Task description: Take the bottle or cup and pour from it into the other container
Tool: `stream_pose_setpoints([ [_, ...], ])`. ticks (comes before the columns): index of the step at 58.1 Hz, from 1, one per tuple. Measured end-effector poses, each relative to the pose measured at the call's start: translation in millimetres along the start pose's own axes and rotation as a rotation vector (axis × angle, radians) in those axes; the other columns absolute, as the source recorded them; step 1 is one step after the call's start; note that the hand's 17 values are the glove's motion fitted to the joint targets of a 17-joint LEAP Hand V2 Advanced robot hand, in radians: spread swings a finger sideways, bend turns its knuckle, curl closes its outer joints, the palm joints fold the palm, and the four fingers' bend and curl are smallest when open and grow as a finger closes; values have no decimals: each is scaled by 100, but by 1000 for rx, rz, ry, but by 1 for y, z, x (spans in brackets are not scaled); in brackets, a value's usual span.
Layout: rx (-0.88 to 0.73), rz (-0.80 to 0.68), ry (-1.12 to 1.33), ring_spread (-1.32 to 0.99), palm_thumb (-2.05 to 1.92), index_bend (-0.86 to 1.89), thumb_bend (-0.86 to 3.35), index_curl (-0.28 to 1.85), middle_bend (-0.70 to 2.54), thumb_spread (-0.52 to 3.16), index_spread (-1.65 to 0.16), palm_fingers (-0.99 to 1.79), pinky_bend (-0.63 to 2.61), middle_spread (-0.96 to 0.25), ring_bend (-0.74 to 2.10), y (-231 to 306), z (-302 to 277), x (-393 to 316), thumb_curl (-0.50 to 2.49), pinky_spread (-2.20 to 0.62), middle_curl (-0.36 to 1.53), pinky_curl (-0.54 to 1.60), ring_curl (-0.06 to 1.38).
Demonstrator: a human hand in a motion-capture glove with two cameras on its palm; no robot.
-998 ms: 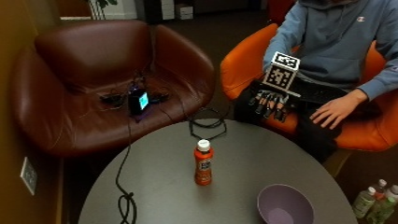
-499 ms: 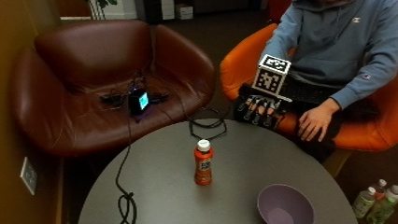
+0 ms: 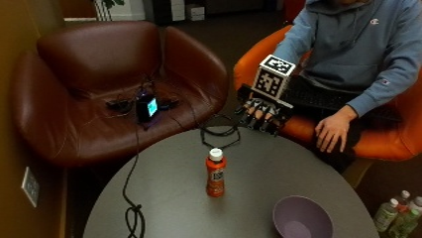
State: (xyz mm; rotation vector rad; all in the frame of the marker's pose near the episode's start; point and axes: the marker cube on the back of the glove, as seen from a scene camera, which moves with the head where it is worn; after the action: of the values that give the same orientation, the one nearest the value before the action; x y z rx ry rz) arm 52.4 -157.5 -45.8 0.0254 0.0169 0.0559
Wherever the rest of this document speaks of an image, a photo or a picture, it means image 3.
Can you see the clear drink bottle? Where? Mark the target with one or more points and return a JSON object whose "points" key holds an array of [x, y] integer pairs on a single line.
{"points": [[415, 203]]}

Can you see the the person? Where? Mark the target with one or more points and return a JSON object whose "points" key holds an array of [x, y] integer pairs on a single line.
{"points": [[355, 66]]}

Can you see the purple bowl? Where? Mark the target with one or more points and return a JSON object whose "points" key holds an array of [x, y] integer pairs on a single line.
{"points": [[302, 217]]}

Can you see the white marker cube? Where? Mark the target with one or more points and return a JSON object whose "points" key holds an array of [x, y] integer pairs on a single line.
{"points": [[271, 77]]}

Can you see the white box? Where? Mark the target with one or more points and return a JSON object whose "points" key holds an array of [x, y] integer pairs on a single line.
{"points": [[194, 12]]}

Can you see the orange bottle with white cap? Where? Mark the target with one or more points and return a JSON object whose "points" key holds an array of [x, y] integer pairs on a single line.
{"points": [[214, 177]]}

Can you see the red drink bottle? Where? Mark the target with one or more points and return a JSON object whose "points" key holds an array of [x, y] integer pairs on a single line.
{"points": [[402, 199]]}

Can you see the green drink bottle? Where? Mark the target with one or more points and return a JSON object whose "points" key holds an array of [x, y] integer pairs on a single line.
{"points": [[403, 224], [386, 214]]}

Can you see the orange armchair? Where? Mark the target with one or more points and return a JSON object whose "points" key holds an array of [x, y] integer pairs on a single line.
{"points": [[386, 132]]}

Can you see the brown leather armchair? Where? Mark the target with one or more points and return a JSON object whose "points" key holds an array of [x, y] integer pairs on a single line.
{"points": [[113, 89]]}

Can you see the small black device with screen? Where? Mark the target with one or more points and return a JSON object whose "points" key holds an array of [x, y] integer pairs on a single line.
{"points": [[146, 108]]}

